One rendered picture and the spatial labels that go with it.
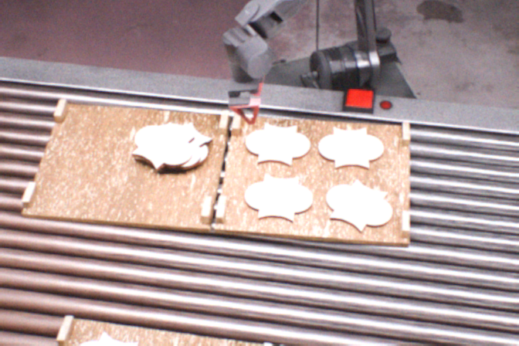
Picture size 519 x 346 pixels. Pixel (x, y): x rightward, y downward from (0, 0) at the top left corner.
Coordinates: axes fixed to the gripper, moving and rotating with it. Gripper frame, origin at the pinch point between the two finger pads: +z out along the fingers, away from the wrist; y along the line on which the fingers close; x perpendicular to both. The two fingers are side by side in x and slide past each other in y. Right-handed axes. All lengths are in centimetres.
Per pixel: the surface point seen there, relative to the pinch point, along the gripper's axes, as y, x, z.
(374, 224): -21.0, -25.4, 17.0
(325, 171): -5.8, -14.1, 15.3
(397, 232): -21.6, -29.9, 19.0
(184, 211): -20.8, 15.0, 10.4
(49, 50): 140, 118, 79
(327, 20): 171, 10, 99
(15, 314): -50, 44, 8
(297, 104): 17.5, -5.8, 14.8
